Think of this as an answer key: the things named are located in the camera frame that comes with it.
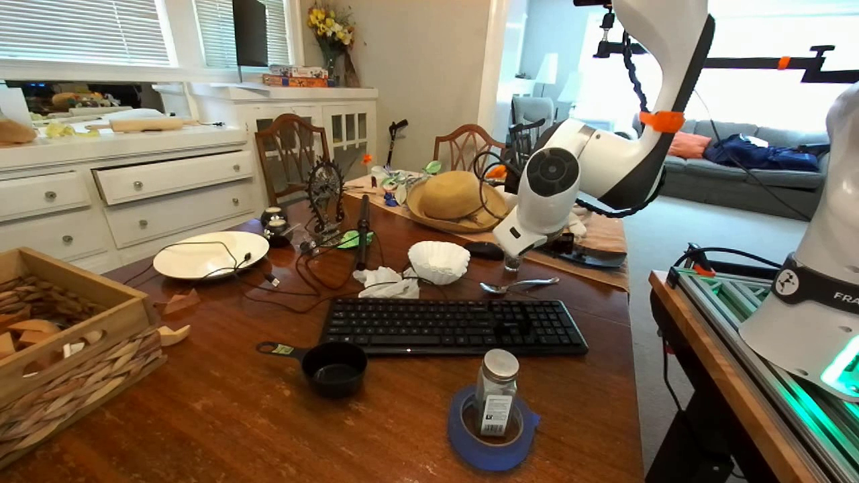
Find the pale wooden piece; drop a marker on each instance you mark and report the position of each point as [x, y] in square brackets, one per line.
[176, 332]

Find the black gear-shaped metal stand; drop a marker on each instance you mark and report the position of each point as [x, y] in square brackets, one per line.
[326, 202]

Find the pink pillow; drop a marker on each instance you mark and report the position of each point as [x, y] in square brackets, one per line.
[689, 145]

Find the white round plate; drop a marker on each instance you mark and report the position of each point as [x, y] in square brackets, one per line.
[205, 256]

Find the straw hat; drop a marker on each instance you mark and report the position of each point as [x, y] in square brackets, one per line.
[451, 200]

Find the black computer keyboard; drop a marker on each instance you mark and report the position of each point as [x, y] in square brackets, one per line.
[446, 326]

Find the gray sofa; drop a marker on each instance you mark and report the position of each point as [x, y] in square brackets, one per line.
[742, 187]

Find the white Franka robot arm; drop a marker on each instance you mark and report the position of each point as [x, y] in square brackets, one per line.
[625, 151]

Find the metal spoon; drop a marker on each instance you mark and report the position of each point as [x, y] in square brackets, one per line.
[499, 287]

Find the yellow flowers in vase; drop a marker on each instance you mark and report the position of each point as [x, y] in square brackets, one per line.
[329, 29]

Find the woven wooden basket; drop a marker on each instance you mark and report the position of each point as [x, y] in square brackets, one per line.
[63, 357]

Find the black camera boom pole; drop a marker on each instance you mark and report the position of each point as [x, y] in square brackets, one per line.
[742, 63]

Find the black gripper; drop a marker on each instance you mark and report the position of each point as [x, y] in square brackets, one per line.
[561, 246]

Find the crumpled white tissue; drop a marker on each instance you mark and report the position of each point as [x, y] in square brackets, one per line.
[387, 281]

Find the dark brown wooden block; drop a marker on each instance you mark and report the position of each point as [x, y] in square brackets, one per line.
[180, 300]

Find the green flat object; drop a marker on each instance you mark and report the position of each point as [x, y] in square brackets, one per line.
[349, 238]

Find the long white sideboard cabinet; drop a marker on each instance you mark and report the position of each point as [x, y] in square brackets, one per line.
[134, 187]

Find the small black pot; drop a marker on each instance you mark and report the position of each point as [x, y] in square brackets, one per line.
[337, 367]

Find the white paper coffee filter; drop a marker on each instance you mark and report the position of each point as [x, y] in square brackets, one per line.
[439, 260]

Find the glass spice jar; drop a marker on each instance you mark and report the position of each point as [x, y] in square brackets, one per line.
[497, 391]

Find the small dark candle jar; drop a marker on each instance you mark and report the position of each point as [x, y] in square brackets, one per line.
[275, 222]

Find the blue cloth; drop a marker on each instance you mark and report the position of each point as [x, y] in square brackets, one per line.
[769, 153]

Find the dark wooden chair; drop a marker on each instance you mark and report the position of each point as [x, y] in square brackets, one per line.
[290, 161]
[466, 143]

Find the metal robot base platform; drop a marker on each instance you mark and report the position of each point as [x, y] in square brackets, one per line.
[714, 357]

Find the long black rod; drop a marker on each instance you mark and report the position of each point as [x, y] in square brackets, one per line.
[364, 230]

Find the white window blinds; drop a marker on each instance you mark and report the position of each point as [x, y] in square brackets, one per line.
[82, 28]

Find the wooden cutting board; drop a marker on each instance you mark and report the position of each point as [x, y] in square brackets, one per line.
[148, 124]

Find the small white glass-door cabinet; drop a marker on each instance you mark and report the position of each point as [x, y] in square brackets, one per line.
[295, 110]

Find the small glass cup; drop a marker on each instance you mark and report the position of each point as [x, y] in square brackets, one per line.
[510, 263]

